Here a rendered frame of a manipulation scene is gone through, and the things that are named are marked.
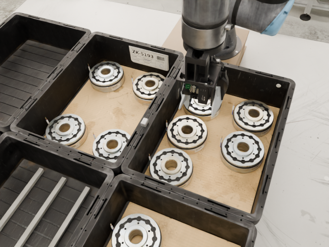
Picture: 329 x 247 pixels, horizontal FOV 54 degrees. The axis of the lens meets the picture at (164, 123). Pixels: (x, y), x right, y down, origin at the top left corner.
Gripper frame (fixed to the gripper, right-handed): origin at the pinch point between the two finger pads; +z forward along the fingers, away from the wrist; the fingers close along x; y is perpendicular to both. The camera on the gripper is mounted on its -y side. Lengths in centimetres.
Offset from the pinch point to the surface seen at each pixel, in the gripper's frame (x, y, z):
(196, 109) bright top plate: -3.0, -7.4, 11.2
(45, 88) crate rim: -40.6, 2.8, 4.1
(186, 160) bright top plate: -1.0, 8.5, 11.2
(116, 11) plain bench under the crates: -55, -65, 27
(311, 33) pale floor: 41, -171, 97
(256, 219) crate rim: 16.3, 21.0, 4.1
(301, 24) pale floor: 34, -180, 97
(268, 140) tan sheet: 16.9, -4.9, 14.0
